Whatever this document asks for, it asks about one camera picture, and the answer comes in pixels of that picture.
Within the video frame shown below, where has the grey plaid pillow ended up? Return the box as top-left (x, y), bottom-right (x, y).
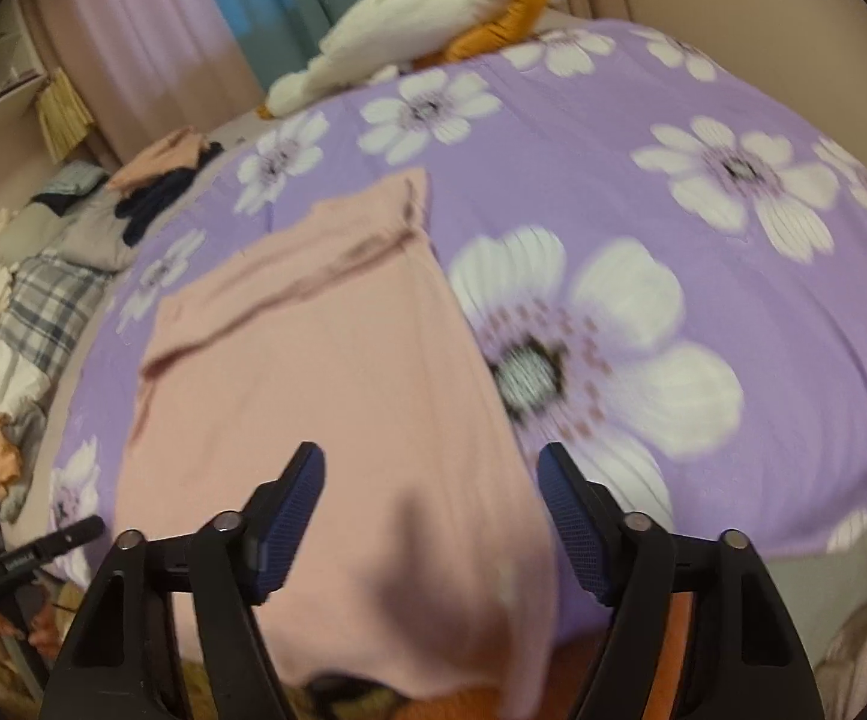
top-left (0, 255), bottom-right (113, 380)

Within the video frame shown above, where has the peach folded garment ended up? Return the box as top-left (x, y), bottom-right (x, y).
top-left (106, 127), bottom-right (209, 195)

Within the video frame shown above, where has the pink curtain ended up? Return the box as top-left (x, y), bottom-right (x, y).
top-left (18, 0), bottom-right (262, 163)

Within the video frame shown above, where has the white plush goose toy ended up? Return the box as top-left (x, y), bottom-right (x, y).
top-left (262, 0), bottom-right (563, 119)

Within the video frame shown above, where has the dark navy clothes pile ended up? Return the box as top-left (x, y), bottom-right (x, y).
top-left (114, 142), bottom-right (223, 247)

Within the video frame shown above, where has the yellow hanging cloth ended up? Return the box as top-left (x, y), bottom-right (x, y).
top-left (35, 67), bottom-right (95, 164)

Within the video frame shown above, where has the pink striped knit garment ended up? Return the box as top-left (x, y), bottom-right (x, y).
top-left (114, 169), bottom-right (557, 718)

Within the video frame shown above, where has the purple floral duvet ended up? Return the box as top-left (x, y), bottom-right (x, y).
top-left (47, 18), bottom-right (867, 642)

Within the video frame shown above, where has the beige pillow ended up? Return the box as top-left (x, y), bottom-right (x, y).
top-left (0, 190), bottom-right (137, 273)

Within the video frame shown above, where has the left hand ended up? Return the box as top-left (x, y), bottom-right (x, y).
top-left (0, 598), bottom-right (67, 662)

